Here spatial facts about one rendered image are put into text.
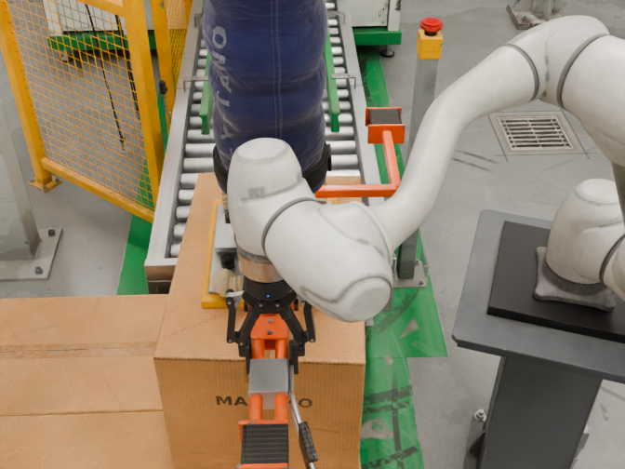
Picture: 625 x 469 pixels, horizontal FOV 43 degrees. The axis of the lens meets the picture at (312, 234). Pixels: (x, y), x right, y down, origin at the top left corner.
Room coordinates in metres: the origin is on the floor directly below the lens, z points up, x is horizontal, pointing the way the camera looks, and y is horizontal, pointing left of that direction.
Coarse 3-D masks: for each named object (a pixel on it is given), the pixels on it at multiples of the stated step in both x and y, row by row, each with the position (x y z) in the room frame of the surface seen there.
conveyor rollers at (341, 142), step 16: (336, 32) 3.21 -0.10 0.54; (336, 48) 3.04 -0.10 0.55; (336, 64) 2.93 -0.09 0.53; (336, 80) 2.77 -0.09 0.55; (192, 112) 2.55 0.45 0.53; (192, 128) 2.46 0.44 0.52; (352, 128) 2.42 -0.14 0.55; (192, 144) 2.30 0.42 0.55; (208, 144) 2.31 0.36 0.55; (336, 144) 2.31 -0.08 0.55; (352, 144) 2.32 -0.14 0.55; (192, 160) 2.21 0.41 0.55; (208, 160) 2.21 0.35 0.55; (336, 160) 2.22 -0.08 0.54; (352, 160) 2.22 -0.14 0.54; (192, 176) 2.12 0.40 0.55; (192, 192) 2.03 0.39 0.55; (176, 240) 1.83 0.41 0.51; (176, 256) 1.74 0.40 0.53
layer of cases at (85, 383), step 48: (0, 336) 1.41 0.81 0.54; (48, 336) 1.41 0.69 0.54; (96, 336) 1.41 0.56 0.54; (144, 336) 1.41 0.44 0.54; (0, 384) 1.25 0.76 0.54; (48, 384) 1.25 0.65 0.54; (96, 384) 1.25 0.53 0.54; (144, 384) 1.25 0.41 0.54; (0, 432) 1.11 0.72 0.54; (48, 432) 1.11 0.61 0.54; (96, 432) 1.11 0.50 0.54; (144, 432) 1.11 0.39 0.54
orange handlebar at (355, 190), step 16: (384, 144) 1.50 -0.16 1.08; (320, 192) 1.32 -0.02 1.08; (336, 192) 1.32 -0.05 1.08; (352, 192) 1.32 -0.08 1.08; (368, 192) 1.32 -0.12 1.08; (384, 192) 1.33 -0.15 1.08; (272, 320) 0.94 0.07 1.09; (256, 336) 0.91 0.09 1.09; (272, 336) 0.91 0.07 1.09; (256, 352) 0.87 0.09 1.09; (256, 400) 0.78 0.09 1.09; (256, 416) 0.75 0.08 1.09
